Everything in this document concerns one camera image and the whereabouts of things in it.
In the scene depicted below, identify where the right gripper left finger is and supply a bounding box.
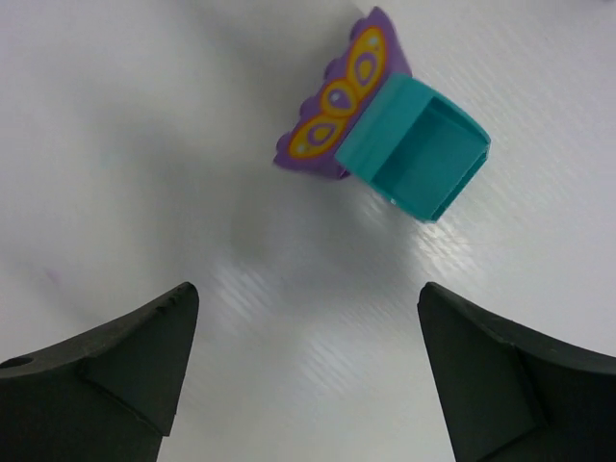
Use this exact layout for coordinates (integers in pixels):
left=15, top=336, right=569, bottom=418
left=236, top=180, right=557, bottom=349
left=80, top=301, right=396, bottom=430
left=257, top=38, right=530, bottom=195
left=1, top=282, right=198, bottom=461

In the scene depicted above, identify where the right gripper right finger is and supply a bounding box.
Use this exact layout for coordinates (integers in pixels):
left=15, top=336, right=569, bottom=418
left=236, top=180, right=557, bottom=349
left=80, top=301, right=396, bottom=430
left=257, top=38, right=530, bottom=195
left=418, top=282, right=615, bottom=461

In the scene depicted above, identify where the purple printed lego brick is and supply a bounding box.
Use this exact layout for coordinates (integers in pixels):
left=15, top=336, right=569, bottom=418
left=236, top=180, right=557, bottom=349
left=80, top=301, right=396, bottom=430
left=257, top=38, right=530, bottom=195
left=273, top=7, right=412, bottom=180

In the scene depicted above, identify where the teal lego block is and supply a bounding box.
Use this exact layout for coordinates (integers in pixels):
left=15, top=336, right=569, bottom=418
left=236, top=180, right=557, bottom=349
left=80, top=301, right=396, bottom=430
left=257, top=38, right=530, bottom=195
left=335, top=73, right=491, bottom=222

